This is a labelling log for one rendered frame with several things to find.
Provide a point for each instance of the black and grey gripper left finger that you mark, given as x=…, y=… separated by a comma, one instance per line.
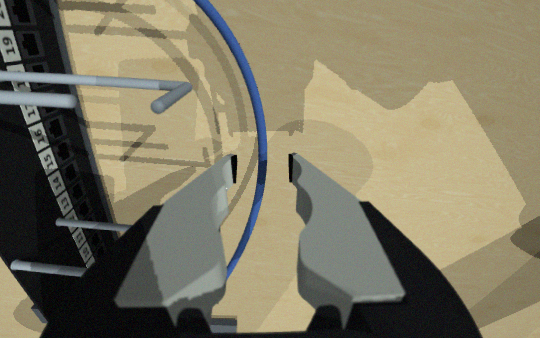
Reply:
x=170, y=259

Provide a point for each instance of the black rack with grey feet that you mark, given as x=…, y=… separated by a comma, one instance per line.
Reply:
x=48, y=175

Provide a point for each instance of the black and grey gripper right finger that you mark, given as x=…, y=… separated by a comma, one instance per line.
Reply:
x=351, y=256

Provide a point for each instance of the blue cable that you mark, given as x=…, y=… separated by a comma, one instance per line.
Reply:
x=245, y=69

